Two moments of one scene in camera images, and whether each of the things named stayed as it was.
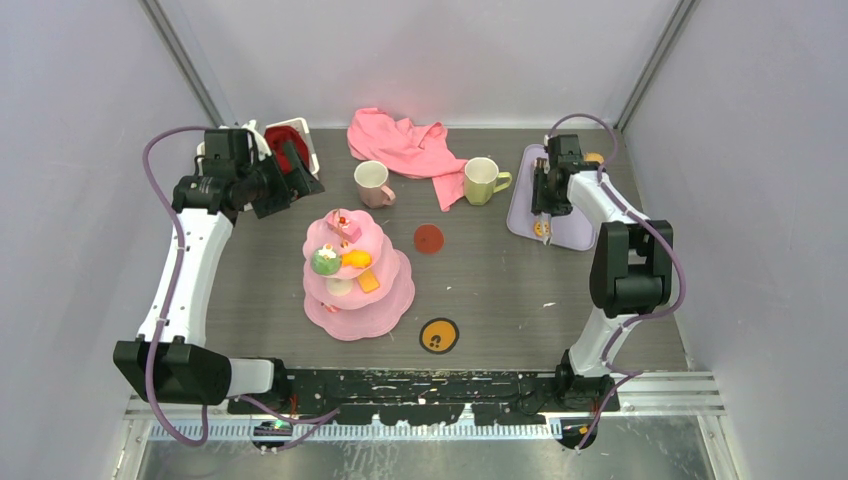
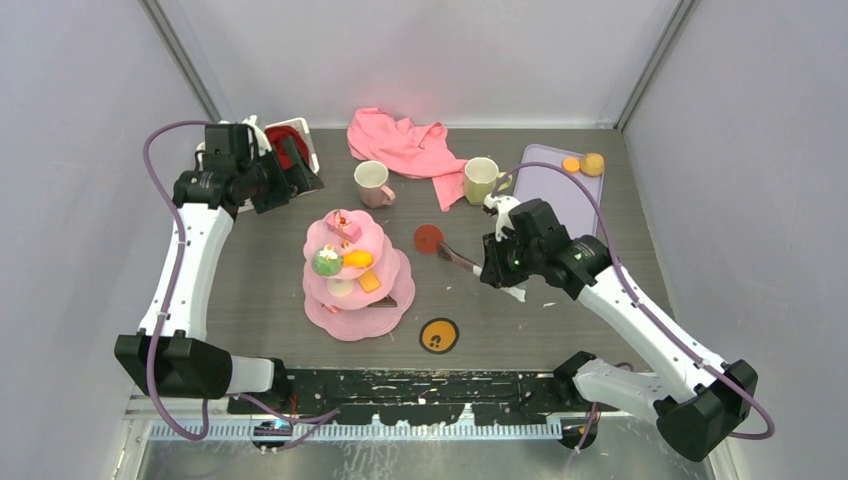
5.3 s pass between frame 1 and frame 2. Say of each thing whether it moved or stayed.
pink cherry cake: stayed
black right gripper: moved
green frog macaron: stayed
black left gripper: stayed
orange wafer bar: stayed
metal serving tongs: moved
